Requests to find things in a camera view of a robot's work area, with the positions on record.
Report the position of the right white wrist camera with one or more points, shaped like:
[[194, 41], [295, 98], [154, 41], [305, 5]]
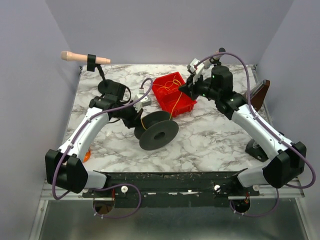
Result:
[[195, 68]]

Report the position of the red plastic bin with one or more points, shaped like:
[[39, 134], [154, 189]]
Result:
[[168, 96]]

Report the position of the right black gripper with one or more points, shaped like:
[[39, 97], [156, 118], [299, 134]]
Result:
[[191, 86]]

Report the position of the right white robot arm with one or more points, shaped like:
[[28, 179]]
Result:
[[286, 159]]

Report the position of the brown wooden metronome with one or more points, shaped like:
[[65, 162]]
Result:
[[258, 94]]

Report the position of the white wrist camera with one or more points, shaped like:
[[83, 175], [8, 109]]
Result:
[[195, 68], [144, 102]]

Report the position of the beige microphone on stand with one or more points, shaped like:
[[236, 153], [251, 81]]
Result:
[[92, 61]]

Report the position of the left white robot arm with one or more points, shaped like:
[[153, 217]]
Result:
[[65, 166]]

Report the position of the grey cable spool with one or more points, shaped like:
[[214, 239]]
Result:
[[159, 130]]

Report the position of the black metronome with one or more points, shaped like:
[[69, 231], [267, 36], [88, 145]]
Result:
[[256, 151]]

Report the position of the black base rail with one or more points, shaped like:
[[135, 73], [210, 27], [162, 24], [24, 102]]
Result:
[[172, 189]]

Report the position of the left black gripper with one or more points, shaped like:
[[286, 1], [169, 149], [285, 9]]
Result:
[[133, 117]]

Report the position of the silver microphone on stand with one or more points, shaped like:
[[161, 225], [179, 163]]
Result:
[[215, 60]]

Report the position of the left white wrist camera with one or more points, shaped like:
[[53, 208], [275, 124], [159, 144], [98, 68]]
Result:
[[144, 102]]

